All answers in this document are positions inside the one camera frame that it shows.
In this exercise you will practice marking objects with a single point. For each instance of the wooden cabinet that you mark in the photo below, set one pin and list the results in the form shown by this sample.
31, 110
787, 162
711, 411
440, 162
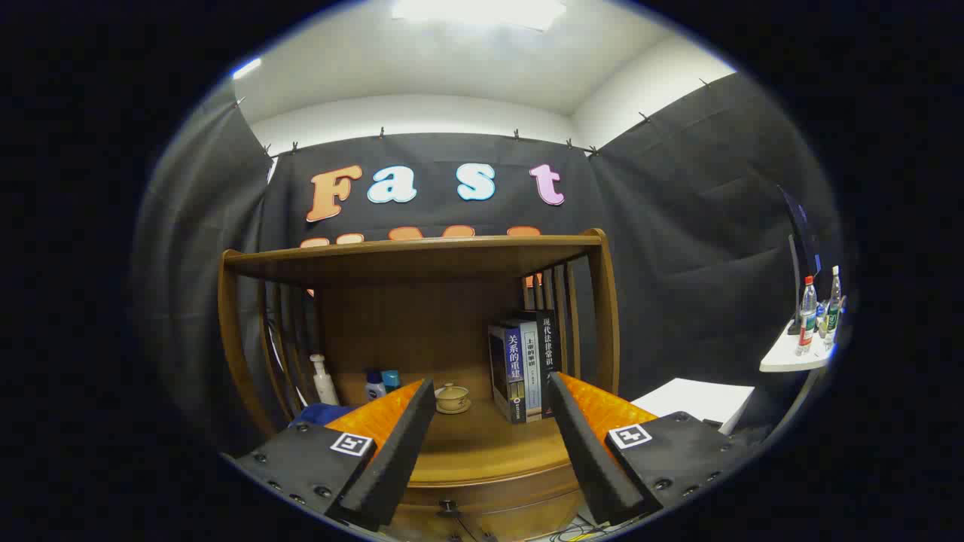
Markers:
422, 263

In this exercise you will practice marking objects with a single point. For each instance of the wooden drawer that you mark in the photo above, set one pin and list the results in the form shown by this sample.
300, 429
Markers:
512, 497

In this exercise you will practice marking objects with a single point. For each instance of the green label bottle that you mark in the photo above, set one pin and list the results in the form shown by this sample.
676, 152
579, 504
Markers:
831, 316

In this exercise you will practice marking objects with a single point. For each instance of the white bottle blue cap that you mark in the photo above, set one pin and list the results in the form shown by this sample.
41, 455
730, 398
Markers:
374, 390

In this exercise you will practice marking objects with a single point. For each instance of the red label water bottle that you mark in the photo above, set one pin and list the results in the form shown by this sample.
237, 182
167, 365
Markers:
806, 320

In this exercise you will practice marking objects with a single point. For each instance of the black backdrop cloth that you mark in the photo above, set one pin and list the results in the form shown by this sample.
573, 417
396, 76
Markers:
678, 263

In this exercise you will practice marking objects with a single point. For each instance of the white side table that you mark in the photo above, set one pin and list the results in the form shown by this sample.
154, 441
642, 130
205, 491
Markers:
787, 354

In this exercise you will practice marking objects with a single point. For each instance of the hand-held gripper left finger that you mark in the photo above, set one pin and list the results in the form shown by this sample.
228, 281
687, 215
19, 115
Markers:
399, 459

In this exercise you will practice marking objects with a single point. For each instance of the pale blue spine book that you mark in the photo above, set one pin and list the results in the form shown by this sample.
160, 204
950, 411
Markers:
532, 369

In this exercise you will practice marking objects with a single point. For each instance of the black spine book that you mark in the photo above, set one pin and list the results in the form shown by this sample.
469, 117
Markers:
550, 354

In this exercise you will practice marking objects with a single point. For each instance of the wooden countertop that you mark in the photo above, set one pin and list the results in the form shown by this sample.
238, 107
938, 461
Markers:
482, 444

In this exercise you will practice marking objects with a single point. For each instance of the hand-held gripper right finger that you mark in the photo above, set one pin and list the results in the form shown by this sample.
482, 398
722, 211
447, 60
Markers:
591, 459

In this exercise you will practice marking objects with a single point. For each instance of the white storage box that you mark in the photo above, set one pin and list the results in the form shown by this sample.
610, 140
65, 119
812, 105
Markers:
693, 399

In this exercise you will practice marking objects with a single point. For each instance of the ceiling light panel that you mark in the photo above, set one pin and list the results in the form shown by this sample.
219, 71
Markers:
482, 11

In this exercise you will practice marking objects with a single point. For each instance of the blue towel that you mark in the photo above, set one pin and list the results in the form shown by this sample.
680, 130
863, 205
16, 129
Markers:
320, 414

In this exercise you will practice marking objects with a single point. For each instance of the white pump bottle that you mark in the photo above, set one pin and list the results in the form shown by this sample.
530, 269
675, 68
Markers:
325, 388

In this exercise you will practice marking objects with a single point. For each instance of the beige lidded teacup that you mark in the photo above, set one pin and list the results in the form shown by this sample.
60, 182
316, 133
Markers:
453, 399

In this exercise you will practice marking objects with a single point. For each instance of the teal bottle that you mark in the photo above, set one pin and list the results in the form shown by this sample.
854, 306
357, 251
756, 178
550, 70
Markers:
391, 379

